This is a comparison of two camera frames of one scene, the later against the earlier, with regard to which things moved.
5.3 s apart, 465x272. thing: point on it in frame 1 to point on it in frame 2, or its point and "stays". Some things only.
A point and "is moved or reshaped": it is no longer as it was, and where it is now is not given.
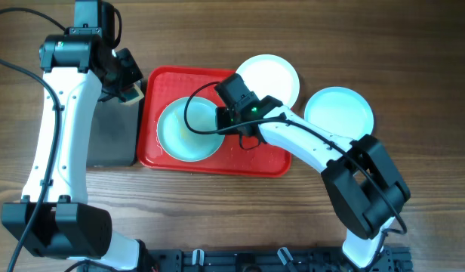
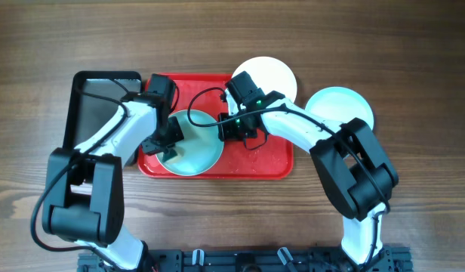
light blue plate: (178, 141) is moved or reshaped
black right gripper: (221, 113) stays
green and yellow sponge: (132, 94) to (169, 155)
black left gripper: (135, 75) to (151, 147)
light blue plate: (340, 110) stays
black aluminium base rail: (395, 258) stays
